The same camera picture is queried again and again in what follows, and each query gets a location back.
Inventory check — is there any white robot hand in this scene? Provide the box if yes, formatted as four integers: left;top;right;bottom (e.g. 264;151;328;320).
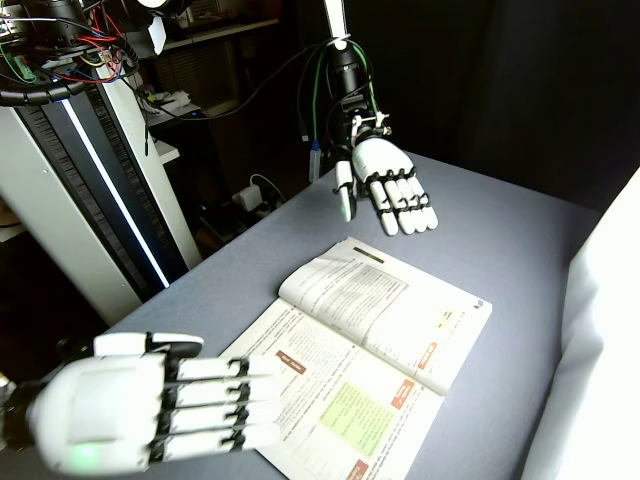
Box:
27;330;292;476
333;137;440;236

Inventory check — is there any textbook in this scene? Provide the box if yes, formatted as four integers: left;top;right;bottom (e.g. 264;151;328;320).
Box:
219;235;494;480

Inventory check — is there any white power adapter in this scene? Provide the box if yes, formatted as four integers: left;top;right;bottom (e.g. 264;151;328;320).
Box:
237;186;262;211

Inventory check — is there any black curtain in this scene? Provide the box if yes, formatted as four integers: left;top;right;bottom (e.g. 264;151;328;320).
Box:
344;0;640;211

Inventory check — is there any grey tablecloth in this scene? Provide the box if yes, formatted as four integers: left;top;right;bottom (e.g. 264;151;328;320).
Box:
99;149;601;480

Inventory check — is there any white shelf board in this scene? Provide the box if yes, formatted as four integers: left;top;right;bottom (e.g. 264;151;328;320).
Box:
162;17;281;52

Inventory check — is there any white robot body column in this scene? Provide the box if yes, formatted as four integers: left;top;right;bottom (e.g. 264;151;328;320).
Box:
0;74;202;326

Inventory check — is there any white paper tag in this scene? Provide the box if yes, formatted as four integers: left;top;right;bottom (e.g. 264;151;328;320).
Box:
148;14;168;56

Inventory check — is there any white backdrop cloth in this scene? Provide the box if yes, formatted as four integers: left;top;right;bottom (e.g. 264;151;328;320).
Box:
519;164;640;480

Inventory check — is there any robot head wiring cluster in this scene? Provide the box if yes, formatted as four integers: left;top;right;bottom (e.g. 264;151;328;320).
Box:
0;0;151;86

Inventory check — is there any green cable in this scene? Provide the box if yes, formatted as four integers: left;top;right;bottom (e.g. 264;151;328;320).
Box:
311;42;382;151

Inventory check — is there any black cable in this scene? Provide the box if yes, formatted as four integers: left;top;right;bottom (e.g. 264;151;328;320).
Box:
143;42;332;156

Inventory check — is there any black corrugated cable tube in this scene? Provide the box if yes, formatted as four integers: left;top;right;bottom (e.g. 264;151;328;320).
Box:
0;29;142;107

